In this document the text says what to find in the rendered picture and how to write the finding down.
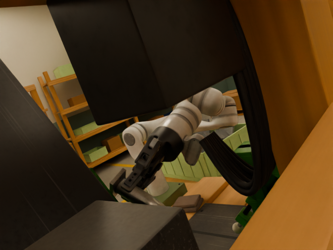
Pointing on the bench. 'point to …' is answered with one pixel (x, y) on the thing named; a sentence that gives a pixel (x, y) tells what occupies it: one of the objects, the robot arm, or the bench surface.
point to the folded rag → (189, 203)
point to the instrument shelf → (21, 3)
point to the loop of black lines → (235, 163)
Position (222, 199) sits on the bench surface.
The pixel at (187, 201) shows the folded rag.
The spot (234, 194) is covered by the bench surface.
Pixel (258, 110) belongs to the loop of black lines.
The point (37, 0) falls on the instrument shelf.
